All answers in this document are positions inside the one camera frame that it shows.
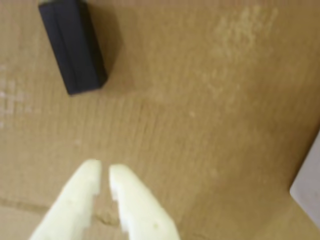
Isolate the brown cardboard sheet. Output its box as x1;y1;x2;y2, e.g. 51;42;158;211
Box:
0;0;320;240

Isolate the white plastic junction box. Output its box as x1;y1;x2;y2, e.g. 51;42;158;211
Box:
289;129;320;226

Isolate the black rectangular block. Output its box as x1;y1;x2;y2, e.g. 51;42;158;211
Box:
37;0;109;96

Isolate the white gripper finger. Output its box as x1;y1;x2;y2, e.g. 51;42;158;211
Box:
108;163;181;240
28;159;103;240

